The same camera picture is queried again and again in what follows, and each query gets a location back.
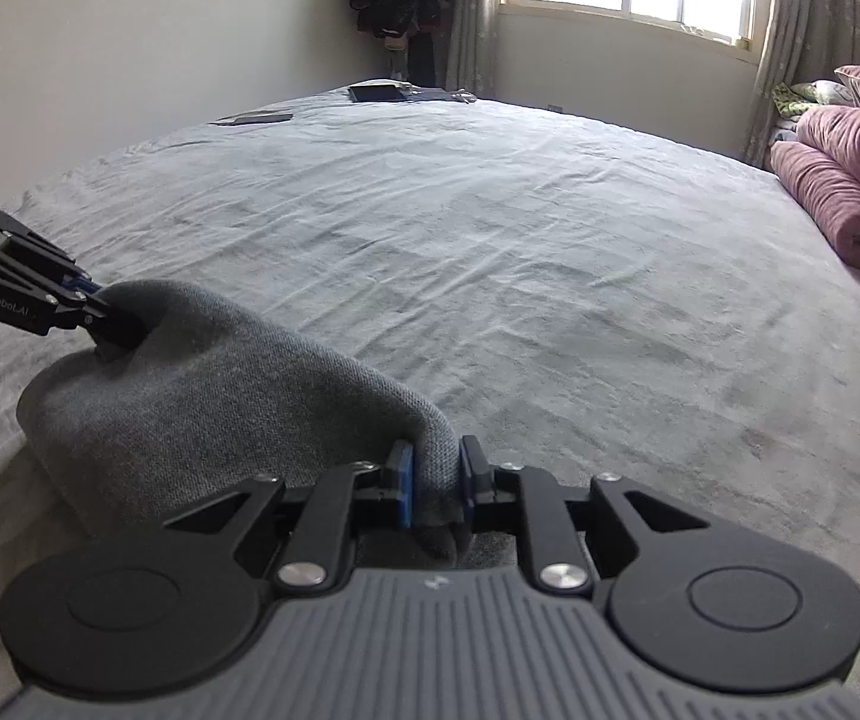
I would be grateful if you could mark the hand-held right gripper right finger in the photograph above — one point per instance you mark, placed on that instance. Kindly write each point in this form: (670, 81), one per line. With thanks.
(467, 481)

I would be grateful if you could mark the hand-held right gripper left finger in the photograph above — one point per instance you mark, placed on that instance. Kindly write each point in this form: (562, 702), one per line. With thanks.
(402, 486)

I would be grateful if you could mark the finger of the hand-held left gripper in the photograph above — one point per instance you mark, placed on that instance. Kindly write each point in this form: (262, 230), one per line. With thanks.
(48, 259)
(108, 322)

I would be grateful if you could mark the grey knit sweater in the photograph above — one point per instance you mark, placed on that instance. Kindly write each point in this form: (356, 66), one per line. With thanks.
(235, 397)

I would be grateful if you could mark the bed with grey sheet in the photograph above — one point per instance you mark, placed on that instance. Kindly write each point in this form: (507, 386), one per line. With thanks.
(512, 240)

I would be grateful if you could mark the dark flat device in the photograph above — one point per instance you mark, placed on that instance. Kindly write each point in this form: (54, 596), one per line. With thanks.
(254, 118)

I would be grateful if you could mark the black tablet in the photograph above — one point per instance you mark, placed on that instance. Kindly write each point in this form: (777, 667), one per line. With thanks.
(377, 93)

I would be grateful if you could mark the grey patterned curtain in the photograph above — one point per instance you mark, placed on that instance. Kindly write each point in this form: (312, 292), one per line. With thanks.
(475, 22)
(805, 30)

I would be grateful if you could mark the light blue folded blanket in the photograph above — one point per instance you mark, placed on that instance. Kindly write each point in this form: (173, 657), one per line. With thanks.
(781, 139)

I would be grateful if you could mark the pink folded quilt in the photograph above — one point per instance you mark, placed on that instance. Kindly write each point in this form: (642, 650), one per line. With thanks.
(842, 172)

